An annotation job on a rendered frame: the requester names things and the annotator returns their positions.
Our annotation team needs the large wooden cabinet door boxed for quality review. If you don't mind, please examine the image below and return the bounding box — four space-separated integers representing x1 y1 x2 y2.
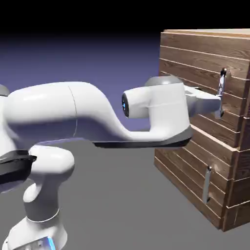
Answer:
158 32 250 151

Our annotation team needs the small wooden cabinet door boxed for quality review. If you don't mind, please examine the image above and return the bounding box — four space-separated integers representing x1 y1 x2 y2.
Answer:
154 125 240 229

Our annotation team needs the straight silver metal handle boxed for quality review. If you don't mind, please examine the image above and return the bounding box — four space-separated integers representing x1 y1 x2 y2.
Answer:
202 166 213 204

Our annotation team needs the curved shiny metal handle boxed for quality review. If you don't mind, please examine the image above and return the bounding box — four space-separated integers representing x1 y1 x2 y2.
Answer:
214 67 228 119

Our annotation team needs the brown wooden cabinet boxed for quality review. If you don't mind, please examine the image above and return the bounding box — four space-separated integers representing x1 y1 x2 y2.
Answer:
154 28 250 232

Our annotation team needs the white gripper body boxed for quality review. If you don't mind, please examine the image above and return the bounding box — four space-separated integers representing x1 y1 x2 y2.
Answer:
187 88 222 118

